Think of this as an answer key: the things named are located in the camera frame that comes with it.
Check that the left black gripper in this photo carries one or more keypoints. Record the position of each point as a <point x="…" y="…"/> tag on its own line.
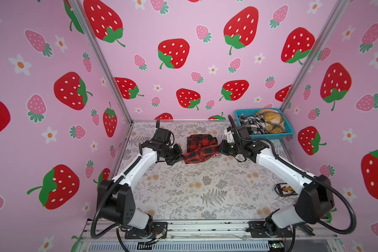
<point x="178" y="155"/>

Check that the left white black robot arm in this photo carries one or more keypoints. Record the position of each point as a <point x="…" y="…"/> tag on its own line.
<point x="115" y="202"/>

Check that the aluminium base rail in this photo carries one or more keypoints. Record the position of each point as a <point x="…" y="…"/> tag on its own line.
<point x="208" y="230"/>

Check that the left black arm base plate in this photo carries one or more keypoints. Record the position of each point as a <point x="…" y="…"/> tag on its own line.
<point x="152" y="231"/>

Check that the black device with orange label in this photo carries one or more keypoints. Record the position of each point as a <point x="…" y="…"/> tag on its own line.
<point x="284" y="190"/>

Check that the red black plaid shirt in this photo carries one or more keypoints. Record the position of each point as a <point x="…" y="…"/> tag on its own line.
<point x="200" y="148"/>

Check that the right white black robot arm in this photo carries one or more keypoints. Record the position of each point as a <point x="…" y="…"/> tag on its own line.
<point x="315" y="193"/>

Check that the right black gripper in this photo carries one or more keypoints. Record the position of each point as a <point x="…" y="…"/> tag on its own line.
<point x="222" y="148"/>

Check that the black flat bracket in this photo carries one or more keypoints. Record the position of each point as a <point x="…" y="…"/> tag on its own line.
<point x="307" y="229"/>

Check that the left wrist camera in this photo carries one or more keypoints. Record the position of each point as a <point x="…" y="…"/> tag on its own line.
<point x="163" y="136"/>

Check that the white black plaid shirt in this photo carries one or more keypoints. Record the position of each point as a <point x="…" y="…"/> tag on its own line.
<point x="254" y="124"/>

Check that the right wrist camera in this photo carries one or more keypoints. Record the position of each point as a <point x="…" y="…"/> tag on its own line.
<point x="236" y="134"/>

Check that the teal plastic basket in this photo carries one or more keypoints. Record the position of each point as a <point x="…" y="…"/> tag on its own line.
<point x="252" y="112"/>

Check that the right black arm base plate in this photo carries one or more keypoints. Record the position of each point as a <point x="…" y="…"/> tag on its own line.
<point x="259" y="229"/>

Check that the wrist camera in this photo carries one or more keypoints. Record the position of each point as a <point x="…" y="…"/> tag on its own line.
<point x="163" y="136"/>
<point x="236" y="134"/>

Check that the yellow plaid shirt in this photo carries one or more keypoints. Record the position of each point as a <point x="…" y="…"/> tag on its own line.
<point x="272" y="121"/>

